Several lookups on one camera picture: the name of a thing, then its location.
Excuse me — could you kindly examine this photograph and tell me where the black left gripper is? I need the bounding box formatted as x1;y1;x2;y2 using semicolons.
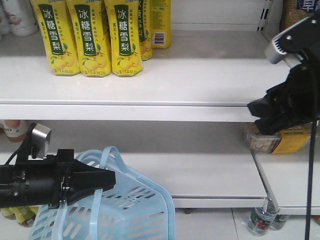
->
51;149;116;209

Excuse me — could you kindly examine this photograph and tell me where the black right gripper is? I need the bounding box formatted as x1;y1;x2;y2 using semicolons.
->
247;47;320;135

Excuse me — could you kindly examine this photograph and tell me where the light blue plastic basket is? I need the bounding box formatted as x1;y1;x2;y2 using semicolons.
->
29;146;176;240

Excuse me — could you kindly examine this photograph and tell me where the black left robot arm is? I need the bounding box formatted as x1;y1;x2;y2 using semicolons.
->
0;149;116;209

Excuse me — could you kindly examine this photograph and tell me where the clear cookie box yellow label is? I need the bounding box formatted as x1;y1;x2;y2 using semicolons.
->
242;122;311;154

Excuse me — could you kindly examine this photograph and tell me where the white metal shelf unit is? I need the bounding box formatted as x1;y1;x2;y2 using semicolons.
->
0;22;320;240

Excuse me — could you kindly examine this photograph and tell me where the orange C100 juice bottle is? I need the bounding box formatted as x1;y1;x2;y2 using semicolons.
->
3;120;28;143

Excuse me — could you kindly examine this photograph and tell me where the clear water bottle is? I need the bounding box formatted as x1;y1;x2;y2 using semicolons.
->
247;206;277;237
269;214;290;231

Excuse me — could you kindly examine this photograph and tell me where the yellow pear drink bottle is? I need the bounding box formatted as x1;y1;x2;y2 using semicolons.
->
104;0;144;77
151;0;172;49
31;0;80;76
138;0;153;61
66;0;112;78

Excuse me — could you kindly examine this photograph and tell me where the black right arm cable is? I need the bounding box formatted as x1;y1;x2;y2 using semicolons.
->
298;48;316;240

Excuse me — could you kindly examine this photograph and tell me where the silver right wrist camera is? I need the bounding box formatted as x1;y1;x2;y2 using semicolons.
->
264;16;320;65

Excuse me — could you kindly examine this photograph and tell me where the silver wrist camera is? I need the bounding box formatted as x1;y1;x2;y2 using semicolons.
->
30;123;52;159
264;16;320;65

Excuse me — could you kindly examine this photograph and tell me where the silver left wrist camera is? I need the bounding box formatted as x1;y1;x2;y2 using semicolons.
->
30;123;52;159

